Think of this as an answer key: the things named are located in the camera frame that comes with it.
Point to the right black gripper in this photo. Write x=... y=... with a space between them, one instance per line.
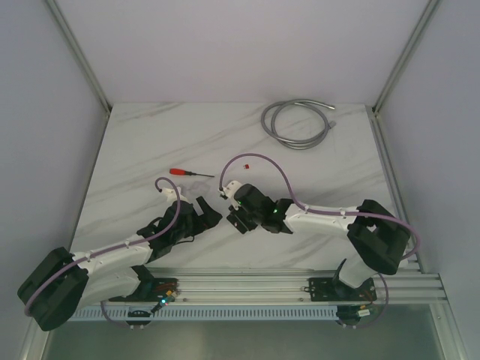
x=237 y=207

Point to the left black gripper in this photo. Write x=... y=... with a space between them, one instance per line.
x=196 y=220

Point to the black fuse box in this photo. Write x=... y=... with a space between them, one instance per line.
x=243 y=223

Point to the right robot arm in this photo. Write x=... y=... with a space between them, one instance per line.
x=379 y=241

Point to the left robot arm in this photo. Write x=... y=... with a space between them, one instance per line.
x=66 y=282

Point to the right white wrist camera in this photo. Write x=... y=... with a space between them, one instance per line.
x=228 y=190

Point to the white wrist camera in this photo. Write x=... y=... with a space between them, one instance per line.
x=228 y=190
x=173 y=194

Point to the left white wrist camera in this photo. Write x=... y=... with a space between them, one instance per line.
x=173 y=194

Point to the red handled screwdriver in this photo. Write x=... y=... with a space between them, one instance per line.
x=183 y=172

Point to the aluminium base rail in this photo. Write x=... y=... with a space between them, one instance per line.
x=250 y=286

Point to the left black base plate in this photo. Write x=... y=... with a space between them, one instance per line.
x=150 y=290

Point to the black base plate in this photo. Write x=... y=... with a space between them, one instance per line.
x=150 y=290
x=326 y=289

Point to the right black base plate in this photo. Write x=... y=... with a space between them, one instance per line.
x=326 y=289

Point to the slotted grey cable duct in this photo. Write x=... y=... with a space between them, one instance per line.
x=183 y=312

